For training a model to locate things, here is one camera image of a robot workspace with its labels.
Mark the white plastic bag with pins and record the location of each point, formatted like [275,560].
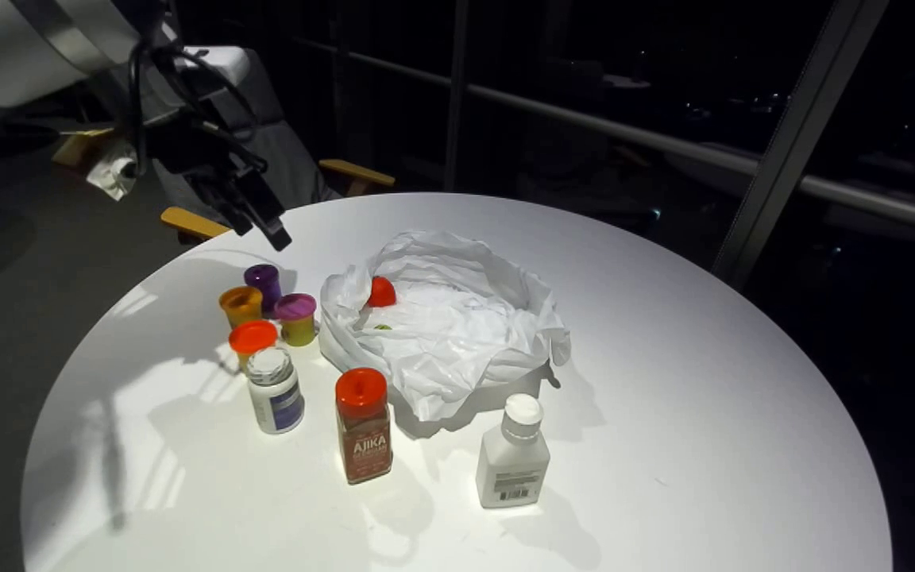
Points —
[464,328]

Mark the metal window railing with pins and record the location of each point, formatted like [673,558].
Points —
[856,197]

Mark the grey armchair wooden arms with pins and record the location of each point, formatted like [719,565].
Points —
[246,101]

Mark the purple lid play-doh can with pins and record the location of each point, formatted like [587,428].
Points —
[296,315]
[265,279]

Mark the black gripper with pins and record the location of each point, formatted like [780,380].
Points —
[217,164]

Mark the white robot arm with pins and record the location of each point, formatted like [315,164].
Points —
[175,105]

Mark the small grey lid pill bottle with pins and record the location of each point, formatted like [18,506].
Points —
[275,388]

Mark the yellow-orange lid play-doh can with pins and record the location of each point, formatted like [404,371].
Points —
[242,302]

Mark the orange-red lid play-doh can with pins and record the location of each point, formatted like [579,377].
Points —
[252,337]

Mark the red lid spice jar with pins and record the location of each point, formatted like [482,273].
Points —
[362,425]

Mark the red round object in bag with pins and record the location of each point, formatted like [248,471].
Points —
[382,292]

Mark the white square plastic bottle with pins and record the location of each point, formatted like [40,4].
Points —
[511,457]

